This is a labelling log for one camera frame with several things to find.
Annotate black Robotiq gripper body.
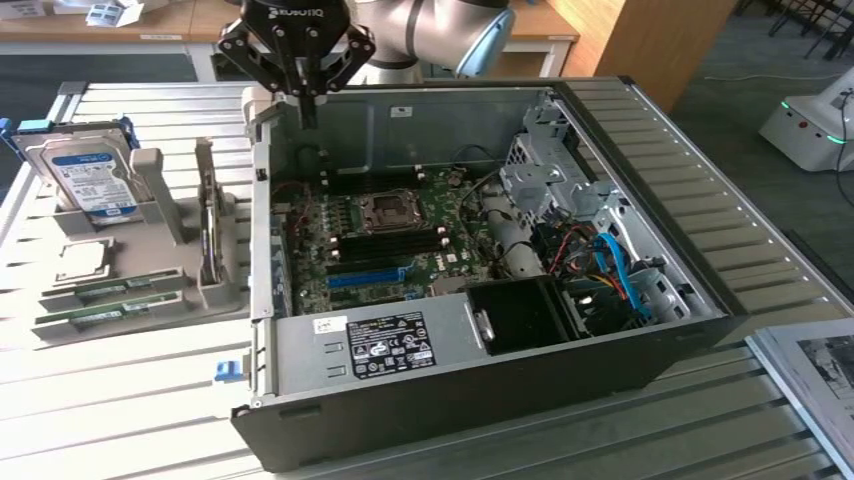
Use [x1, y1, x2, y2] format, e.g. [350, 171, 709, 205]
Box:
[238, 0, 352, 69]

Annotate black RAM slot bank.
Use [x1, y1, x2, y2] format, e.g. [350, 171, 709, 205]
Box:
[335, 228, 447, 265]
[318, 167, 430, 195]

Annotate green RAM stick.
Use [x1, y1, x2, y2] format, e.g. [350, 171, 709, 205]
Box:
[64, 294, 180, 325]
[71, 276, 169, 302]

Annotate white paper boxes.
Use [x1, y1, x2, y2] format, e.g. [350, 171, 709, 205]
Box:
[51, 0, 147, 29]

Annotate graphics card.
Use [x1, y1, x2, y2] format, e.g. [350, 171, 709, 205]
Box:
[195, 138, 234, 287]

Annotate metal CPU socket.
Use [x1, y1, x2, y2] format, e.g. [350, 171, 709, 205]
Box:
[355, 192, 430, 235]

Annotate hard disk blue label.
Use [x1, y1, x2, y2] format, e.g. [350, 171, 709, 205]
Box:
[11, 122, 147, 227]

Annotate green motherboard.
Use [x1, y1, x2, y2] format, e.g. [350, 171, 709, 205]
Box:
[270, 167, 535, 316]

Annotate silver metal drive cage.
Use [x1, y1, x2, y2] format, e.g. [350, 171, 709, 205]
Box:
[498, 103, 606, 224]

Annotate grey parts rack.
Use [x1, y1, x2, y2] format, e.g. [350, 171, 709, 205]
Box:
[29, 138, 254, 347]

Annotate wooden cabinet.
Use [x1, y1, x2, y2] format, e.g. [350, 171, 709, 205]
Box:
[558, 0, 743, 114]

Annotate blue expansion slot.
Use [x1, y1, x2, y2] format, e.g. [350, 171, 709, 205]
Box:
[324, 267, 414, 290]

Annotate silver CPU chip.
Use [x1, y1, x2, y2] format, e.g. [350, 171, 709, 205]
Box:
[55, 242, 116, 285]

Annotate grey power supply with label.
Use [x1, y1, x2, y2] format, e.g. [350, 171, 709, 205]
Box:
[272, 293, 496, 397]

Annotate white mobile robot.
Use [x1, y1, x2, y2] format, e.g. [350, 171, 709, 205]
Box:
[758, 65, 854, 174]

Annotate black chair legs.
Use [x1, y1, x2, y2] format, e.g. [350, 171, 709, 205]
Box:
[766, 0, 854, 62]

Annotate black open PC case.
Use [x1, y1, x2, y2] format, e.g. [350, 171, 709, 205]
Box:
[230, 74, 754, 474]

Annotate wooden desk white frame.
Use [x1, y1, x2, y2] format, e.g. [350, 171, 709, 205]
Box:
[0, 0, 582, 81]

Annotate blue disk carrier bracket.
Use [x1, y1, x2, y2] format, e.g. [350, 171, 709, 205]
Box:
[0, 115, 53, 157]

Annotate red wire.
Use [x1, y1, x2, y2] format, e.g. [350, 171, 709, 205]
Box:
[558, 226, 603, 262]

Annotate blue flat wire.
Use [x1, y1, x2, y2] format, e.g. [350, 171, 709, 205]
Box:
[595, 231, 657, 317]

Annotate white floor cable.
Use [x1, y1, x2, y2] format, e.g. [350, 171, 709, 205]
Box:
[703, 71, 843, 85]

